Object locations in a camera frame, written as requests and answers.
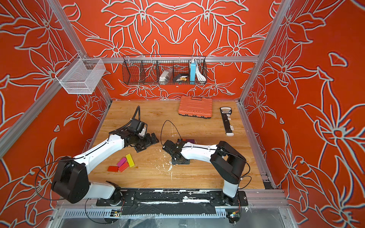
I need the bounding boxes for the red long block front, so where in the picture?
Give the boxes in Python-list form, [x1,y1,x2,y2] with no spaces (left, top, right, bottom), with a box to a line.
[118,162,129,172]

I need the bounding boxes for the magenta block front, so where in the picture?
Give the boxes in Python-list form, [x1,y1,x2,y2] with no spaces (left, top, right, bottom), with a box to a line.
[117,157,127,167]

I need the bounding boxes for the white cables in basket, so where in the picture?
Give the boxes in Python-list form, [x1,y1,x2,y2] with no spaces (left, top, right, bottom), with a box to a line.
[195,66,207,84]

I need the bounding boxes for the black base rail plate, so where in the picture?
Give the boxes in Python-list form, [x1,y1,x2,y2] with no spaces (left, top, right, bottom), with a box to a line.
[96,189,248,216]

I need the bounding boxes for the black box in basket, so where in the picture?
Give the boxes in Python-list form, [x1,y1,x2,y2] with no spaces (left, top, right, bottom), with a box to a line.
[173,73,190,82]

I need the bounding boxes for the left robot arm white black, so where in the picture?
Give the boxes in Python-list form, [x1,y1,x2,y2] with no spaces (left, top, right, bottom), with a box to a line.
[51,119,159,206]

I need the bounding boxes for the black wire wall basket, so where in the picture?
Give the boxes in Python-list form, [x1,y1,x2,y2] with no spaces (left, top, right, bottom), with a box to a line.
[122,55,208,86]

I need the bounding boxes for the red plastic tool case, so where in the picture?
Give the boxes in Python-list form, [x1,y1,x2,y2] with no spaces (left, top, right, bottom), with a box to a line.
[178,96,213,119]

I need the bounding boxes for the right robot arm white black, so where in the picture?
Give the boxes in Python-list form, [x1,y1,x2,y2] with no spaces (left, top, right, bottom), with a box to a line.
[162,140,247,198]

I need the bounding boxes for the silver bag in basket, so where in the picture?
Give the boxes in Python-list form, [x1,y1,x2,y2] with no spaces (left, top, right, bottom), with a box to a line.
[158,68,173,85]

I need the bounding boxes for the yellow long block front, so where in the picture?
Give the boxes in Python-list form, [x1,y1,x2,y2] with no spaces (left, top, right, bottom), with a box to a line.
[125,154,135,167]

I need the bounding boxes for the black strip tool with white end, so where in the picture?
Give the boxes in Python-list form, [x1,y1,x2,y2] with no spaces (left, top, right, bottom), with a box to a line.
[220,107,234,136]

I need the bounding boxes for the red flat block front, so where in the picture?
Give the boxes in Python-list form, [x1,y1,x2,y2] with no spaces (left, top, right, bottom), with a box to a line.
[107,166,119,173]

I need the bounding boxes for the light blue box in basket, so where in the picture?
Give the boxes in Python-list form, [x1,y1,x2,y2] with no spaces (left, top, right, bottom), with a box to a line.
[190,61,196,85]

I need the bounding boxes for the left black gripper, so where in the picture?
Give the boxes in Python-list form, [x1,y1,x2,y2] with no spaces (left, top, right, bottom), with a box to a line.
[134,132,160,152]

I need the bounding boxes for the white wire basket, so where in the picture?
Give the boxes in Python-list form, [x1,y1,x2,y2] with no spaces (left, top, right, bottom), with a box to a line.
[56,59,106,95]

